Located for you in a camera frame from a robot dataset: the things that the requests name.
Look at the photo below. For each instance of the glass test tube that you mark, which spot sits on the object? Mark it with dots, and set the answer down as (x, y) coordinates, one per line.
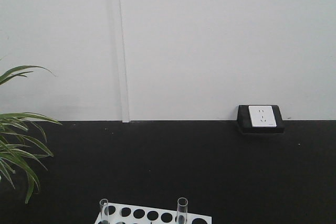
(104, 211)
(181, 212)

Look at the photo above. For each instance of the green spider plant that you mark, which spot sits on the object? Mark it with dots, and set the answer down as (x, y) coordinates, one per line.
(22, 139)

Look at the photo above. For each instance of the white wall cable duct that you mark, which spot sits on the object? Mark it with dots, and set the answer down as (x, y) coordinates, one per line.
(122, 66)

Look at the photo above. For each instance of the white test tube rack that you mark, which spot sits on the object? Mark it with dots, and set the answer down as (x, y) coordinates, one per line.
(121, 213)

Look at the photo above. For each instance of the black wall socket box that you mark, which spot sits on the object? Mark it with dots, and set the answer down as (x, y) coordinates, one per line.
(260, 119)

